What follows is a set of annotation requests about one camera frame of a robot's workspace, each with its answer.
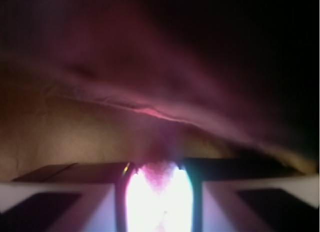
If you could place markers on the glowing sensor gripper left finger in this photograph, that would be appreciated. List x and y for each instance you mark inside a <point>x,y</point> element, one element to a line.
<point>68,197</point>

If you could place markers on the pink plush bunny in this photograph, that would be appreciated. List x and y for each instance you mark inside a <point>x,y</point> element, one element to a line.
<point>158,167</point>

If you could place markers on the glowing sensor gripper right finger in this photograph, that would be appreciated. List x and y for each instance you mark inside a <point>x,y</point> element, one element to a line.
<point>251,195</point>

